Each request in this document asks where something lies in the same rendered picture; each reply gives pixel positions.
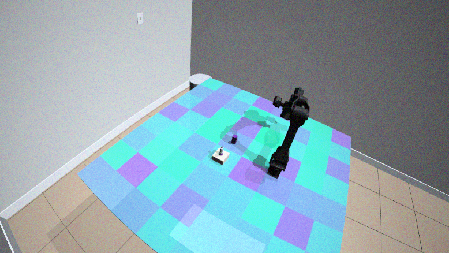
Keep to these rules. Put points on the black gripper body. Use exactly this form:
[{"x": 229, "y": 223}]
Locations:
[{"x": 277, "y": 102}]

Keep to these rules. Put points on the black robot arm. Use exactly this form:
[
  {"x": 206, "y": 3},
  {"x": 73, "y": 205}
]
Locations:
[{"x": 297, "y": 116}]

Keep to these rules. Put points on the white block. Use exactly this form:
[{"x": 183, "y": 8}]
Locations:
[{"x": 220, "y": 159}]

